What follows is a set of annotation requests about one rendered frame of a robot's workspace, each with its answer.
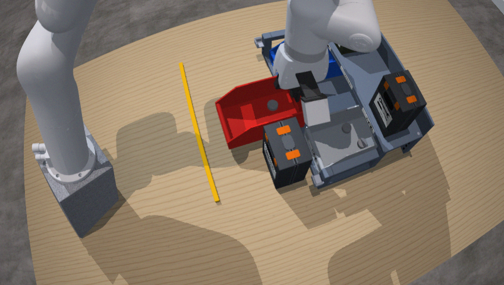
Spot grey open bin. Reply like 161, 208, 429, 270
305, 105, 378, 173

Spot red bin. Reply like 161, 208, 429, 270
216, 76, 305, 148

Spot olive green tool case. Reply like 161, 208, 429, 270
335, 43, 356, 55

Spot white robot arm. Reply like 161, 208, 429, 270
17, 0, 382, 184

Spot blue open bin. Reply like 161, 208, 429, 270
271, 41, 343, 79

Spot yellow bar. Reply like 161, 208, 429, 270
179, 62, 220, 202

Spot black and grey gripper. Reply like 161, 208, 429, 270
273, 43, 329, 102

